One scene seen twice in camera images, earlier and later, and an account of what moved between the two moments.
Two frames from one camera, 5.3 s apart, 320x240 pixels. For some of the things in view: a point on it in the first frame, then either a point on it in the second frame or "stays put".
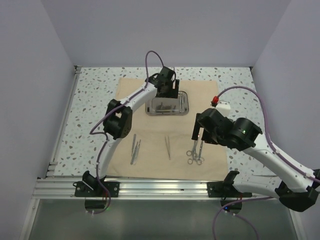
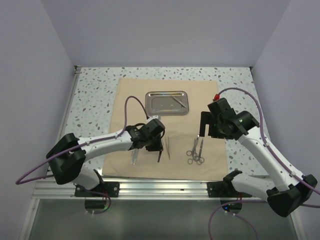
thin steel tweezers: x=172 y=110 → x=160 y=155
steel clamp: x=190 y=153 stays put
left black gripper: x=173 y=93 → x=158 y=146
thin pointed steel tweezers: x=168 y=147 stays put
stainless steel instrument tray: x=169 y=106 stays put
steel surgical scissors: x=200 y=160 stays put
